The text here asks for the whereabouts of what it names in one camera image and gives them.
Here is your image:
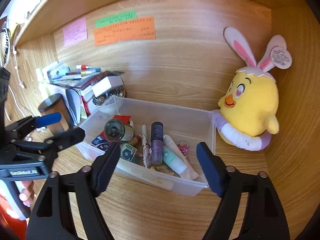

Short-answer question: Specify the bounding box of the teal small box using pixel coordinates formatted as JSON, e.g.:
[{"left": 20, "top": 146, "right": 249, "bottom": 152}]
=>
[{"left": 119, "top": 144, "right": 138, "bottom": 161}]

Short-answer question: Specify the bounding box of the purple cosmetic bottle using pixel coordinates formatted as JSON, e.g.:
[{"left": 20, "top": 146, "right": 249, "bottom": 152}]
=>
[{"left": 151, "top": 122, "right": 165, "bottom": 166}]

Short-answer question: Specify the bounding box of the person's red clothing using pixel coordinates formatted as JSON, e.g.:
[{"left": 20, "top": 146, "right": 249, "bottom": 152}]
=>
[{"left": 0, "top": 195, "right": 28, "bottom": 240}]

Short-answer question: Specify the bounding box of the clear amber small bottle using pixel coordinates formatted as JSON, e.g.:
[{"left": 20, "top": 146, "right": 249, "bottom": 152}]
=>
[{"left": 150, "top": 164, "right": 175, "bottom": 177}]

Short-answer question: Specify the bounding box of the clear plastic storage box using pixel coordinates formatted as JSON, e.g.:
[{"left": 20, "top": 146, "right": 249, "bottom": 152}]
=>
[{"left": 79, "top": 95, "right": 217, "bottom": 197}]

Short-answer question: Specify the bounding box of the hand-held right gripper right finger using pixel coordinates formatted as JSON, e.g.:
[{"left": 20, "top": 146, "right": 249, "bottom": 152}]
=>
[{"left": 196, "top": 142, "right": 288, "bottom": 240}]

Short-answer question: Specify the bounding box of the white charging cable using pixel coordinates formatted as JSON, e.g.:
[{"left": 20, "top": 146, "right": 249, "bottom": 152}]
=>
[{"left": 10, "top": 47, "right": 25, "bottom": 120}]

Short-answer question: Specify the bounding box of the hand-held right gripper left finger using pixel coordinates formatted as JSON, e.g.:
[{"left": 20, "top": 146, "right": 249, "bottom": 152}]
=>
[{"left": 26, "top": 142, "right": 122, "bottom": 240}]

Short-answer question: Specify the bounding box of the clear measuring cup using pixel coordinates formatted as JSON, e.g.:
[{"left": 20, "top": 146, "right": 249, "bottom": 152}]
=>
[{"left": 96, "top": 97, "right": 120, "bottom": 117}]

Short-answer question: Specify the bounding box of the stack of books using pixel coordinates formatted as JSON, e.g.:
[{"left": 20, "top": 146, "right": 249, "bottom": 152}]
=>
[{"left": 47, "top": 61, "right": 125, "bottom": 105}]

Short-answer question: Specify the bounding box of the blue yellow pen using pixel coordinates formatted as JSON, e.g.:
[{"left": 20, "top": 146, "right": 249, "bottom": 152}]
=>
[{"left": 65, "top": 69, "right": 102, "bottom": 77}]

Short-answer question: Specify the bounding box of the white spray bottle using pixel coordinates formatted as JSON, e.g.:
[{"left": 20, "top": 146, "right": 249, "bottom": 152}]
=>
[{"left": 35, "top": 69, "right": 49, "bottom": 98}]

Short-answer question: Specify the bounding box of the brown ceramic mug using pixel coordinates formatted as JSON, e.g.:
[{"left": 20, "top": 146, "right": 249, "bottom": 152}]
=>
[{"left": 38, "top": 93, "right": 73, "bottom": 135}]

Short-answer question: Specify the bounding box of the white notebook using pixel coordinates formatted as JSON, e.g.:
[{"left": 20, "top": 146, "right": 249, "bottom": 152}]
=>
[{"left": 66, "top": 89, "right": 82, "bottom": 125}]

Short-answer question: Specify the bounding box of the red white marker pen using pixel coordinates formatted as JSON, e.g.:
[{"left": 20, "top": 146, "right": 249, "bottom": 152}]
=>
[{"left": 76, "top": 64, "right": 102, "bottom": 71}]

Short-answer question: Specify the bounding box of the pink cream tube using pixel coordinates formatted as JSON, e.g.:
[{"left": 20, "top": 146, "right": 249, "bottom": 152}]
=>
[{"left": 164, "top": 134, "right": 200, "bottom": 180}]

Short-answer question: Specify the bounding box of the orange sticky note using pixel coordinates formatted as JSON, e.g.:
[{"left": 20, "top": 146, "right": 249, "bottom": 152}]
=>
[{"left": 94, "top": 17, "right": 156, "bottom": 47}]

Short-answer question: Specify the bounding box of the person's left hand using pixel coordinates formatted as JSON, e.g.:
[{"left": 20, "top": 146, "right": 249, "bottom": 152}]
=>
[{"left": 19, "top": 181, "right": 35, "bottom": 207}]

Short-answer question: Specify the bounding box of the green round jar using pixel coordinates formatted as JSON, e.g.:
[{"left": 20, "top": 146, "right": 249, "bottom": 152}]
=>
[{"left": 104, "top": 119, "right": 133, "bottom": 143}]

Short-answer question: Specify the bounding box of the pink bead charm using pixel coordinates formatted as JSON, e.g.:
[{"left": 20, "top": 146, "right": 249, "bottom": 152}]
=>
[{"left": 177, "top": 141, "right": 191, "bottom": 160}]

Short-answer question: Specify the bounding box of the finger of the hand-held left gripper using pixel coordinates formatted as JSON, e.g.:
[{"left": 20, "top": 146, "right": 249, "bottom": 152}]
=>
[
  {"left": 4, "top": 112, "right": 62, "bottom": 145},
  {"left": 10, "top": 126, "right": 85, "bottom": 167}
]

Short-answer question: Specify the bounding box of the pink sticky note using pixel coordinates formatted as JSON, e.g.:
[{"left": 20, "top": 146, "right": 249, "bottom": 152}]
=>
[{"left": 62, "top": 17, "right": 88, "bottom": 47}]

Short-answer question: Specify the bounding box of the yellow chick plush toy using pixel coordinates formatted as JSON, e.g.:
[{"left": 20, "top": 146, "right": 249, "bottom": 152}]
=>
[{"left": 217, "top": 26, "right": 293, "bottom": 152}]

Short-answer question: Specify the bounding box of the teal cosmetic tube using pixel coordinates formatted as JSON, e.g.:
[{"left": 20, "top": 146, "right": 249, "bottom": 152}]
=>
[{"left": 161, "top": 145, "right": 187, "bottom": 174}]

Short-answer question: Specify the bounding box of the small white box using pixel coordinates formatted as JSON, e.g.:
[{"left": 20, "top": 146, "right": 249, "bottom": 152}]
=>
[{"left": 92, "top": 76, "right": 124, "bottom": 97}]

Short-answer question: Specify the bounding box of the green sticky note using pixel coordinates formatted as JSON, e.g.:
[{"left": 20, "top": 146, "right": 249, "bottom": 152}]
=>
[{"left": 95, "top": 10, "right": 137, "bottom": 28}]

